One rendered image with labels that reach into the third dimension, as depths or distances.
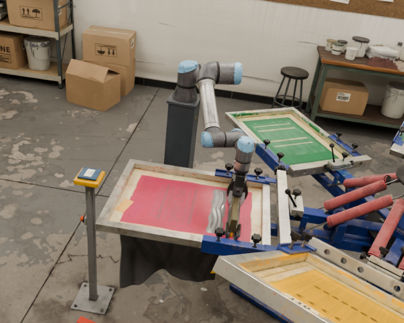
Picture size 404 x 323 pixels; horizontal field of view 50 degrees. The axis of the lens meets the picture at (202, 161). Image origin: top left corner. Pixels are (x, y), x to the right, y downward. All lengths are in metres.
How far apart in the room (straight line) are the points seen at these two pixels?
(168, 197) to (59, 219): 1.56
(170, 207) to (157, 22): 3.94
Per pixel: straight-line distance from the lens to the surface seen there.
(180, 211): 2.14
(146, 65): 6.02
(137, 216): 2.09
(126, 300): 2.99
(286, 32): 5.71
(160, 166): 2.40
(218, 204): 2.22
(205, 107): 2.11
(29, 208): 3.78
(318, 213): 2.18
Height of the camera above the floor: 2.27
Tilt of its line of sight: 31 degrees down
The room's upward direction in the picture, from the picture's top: 7 degrees clockwise
